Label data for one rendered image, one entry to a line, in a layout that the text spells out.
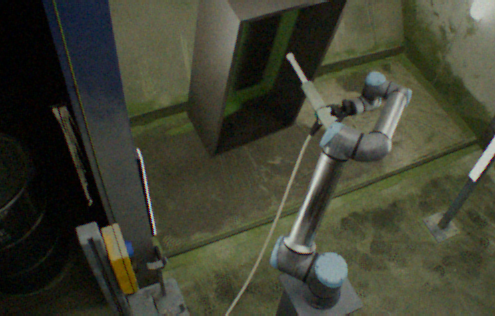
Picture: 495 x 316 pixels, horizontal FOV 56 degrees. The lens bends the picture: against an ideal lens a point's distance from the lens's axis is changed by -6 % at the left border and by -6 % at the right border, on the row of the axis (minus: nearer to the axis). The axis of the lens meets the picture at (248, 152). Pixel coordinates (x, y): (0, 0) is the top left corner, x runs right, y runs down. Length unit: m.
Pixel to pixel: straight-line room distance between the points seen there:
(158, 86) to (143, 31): 0.42
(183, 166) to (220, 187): 0.31
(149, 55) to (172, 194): 1.02
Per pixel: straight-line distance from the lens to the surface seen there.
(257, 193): 3.35
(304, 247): 2.14
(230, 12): 2.06
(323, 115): 2.30
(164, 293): 2.15
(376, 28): 4.41
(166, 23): 3.62
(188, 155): 3.53
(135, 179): 2.04
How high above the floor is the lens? 2.81
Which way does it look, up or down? 51 degrees down
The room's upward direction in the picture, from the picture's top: 6 degrees clockwise
